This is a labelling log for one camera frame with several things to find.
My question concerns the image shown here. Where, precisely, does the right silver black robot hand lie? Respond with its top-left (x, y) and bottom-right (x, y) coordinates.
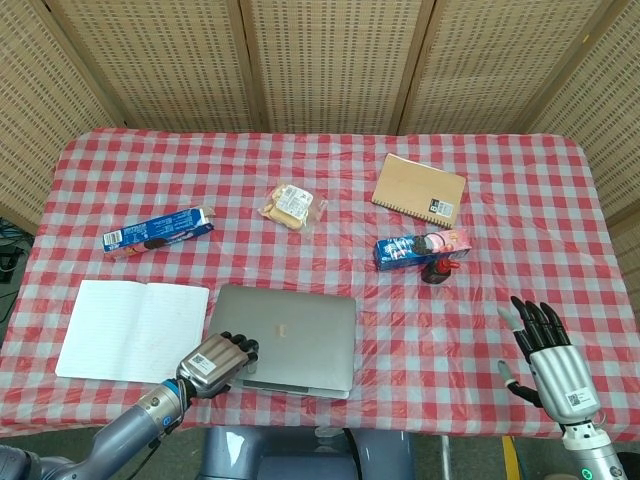
top-left (496, 295), bottom-right (602, 429)

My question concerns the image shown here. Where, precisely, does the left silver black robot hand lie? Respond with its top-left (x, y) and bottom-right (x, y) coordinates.
top-left (176, 331), bottom-right (260, 400)

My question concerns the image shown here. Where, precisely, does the silver grey laptop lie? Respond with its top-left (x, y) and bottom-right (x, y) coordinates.
top-left (206, 284), bottom-right (358, 400)

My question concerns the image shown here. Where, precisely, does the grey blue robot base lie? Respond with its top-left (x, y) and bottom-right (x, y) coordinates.
top-left (200, 426), bottom-right (416, 480)

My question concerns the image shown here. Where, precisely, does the open white lined notebook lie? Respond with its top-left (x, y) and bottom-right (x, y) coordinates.
top-left (54, 279), bottom-right (211, 385)

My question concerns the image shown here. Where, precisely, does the opened blue cookie box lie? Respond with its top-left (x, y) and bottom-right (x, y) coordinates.
top-left (102, 205), bottom-right (216, 259)

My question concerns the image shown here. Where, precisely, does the dark bottle with red cap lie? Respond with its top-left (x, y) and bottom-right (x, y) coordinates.
top-left (421, 258), bottom-right (461, 285)

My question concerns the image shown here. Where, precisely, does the blue pink cookie box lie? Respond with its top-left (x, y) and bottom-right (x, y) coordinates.
top-left (375, 227), bottom-right (473, 272)

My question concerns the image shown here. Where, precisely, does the clear bag of biscuits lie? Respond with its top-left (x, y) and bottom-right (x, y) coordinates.
top-left (257, 183), bottom-right (329, 232)

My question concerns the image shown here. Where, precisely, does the red white checkered tablecloth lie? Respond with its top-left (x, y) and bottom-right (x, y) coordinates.
top-left (0, 127), bottom-right (640, 445)

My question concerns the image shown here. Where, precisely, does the brown spiral notebook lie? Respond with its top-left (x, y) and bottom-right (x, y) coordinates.
top-left (370, 153), bottom-right (468, 230)

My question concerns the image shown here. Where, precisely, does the woven bamboo folding screen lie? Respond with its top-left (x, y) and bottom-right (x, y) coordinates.
top-left (0, 0), bottom-right (640, 281)

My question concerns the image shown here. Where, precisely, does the black cables and equipment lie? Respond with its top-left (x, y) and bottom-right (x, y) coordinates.
top-left (0, 215), bottom-right (32, 286)

